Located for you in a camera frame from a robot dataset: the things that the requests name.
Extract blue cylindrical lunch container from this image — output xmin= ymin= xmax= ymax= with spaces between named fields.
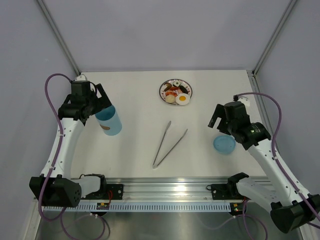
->
xmin=95 ymin=105 xmax=122 ymax=136

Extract toy fried egg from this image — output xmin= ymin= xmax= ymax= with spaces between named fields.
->
xmin=175 ymin=93 xmax=191 ymax=106

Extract dark toy seaweed piece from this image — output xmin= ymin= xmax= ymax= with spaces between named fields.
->
xmin=179 ymin=85 xmax=190 ymax=95

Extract round beige toy bun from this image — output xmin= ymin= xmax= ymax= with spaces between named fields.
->
xmin=165 ymin=94 xmax=176 ymax=104

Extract metal tongs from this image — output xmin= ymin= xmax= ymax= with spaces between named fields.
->
xmin=151 ymin=120 xmax=189 ymax=170

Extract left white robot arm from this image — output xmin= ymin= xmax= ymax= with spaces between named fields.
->
xmin=29 ymin=80 xmax=112 ymax=208

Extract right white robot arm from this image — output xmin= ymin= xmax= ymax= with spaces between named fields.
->
xmin=208 ymin=101 xmax=320 ymax=233

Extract blue round lid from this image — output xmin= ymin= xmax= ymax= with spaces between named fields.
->
xmin=213 ymin=135 xmax=236 ymax=155

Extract orange toy fried cutlet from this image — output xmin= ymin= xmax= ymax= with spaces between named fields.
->
xmin=165 ymin=90 xmax=178 ymax=97

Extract patterned round plate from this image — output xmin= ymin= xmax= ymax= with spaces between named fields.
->
xmin=158 ymin=78 xmax=193 ymax=106

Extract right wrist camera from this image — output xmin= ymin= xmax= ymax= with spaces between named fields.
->
xmin=224 ymin=101 xmax=248 ymax=121

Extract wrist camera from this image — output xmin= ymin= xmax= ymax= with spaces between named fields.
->
xmin=224 ymin=101 xmax=248 ymax=121
xmin=71 ymin=80 xmax=91 ymax=97

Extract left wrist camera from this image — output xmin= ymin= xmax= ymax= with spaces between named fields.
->
xmin=71 ymin=80 xmax=91 ymax=97

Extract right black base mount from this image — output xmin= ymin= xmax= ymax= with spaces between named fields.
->
xmin=206 ymin=183 xmax=246 ymax=201

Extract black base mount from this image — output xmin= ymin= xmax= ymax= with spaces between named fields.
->
xmin=81 ymin=183 xmax=124 ymax=200
xmin=206 ymin=183 xmax=246 ymax=201

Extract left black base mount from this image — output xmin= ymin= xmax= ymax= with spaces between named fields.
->
xmin=81 ymin=183 xmax=124 ymax=200

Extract aluminium front rail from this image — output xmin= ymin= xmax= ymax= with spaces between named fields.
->
xmin=32 ymin=176 xmax=278 ymax=203

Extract left aluminium frame post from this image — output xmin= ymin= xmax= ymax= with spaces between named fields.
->
xmin=35 ymin=0 xmax=81 ymax=76

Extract aluminium frame post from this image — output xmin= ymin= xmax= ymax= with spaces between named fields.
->
xmin=35 ymin=0 xmax=81 ymax=76
xmin=252 ymin=0 xmax=300 ymax=77

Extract white slotted cable duct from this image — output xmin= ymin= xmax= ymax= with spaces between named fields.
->
xmin=43 ymin=202 xmax=232 ymax=213

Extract right aluminium frame post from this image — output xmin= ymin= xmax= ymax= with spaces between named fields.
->
xmin=252 ymin=0 xmax=300 ymax=77

